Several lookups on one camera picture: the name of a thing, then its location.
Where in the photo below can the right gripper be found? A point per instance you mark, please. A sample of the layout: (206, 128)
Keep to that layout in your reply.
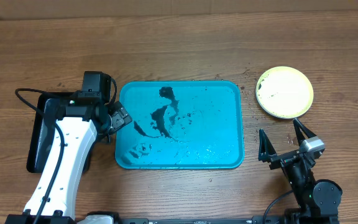
(266, 149)

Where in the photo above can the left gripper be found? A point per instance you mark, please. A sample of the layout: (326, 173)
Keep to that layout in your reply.
(119, 116)

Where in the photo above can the yellow-green speckled plate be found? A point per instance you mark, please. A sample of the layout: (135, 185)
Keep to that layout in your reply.
(284, 92)

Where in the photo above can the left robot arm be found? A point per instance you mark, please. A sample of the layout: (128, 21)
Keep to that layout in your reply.
(78, 125)

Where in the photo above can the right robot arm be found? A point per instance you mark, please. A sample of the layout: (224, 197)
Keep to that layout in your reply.
(317, 200)

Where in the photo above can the teal plastic tray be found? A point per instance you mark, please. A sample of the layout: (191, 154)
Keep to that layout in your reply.
(181, 125)

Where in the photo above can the black water basin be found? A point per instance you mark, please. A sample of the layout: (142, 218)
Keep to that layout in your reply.
(42, 135)

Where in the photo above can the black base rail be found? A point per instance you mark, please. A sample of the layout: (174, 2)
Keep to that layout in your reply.
(100, 217)

